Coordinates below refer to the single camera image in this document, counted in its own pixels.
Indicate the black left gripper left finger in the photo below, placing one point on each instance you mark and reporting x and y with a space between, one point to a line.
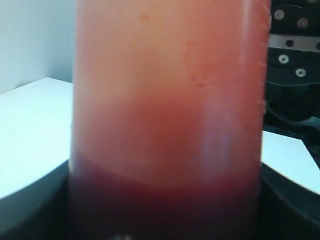
39 211

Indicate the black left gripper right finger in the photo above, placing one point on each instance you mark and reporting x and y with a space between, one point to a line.
287 211

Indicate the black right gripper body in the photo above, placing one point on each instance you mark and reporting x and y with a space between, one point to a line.
292 91

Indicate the red sauce squeeze bottle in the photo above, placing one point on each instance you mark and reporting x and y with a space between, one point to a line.
168 106

